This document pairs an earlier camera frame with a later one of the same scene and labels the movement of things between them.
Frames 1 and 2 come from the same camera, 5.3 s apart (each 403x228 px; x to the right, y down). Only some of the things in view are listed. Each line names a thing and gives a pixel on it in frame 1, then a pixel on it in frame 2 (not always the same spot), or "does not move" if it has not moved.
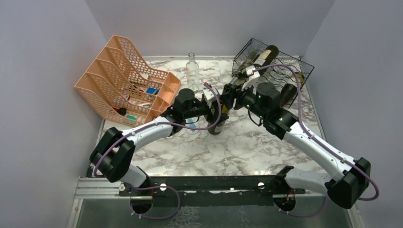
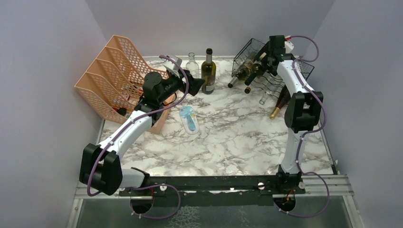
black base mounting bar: (209, 190) does not move
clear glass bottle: (192, 73) does not move
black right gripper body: (237, 92) → (265, 61)
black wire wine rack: (288, 72) does not move
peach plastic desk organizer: (119, 81) does not move
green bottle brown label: (218, 128) → (208, 73)
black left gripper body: (206, 110) → (172, 85)
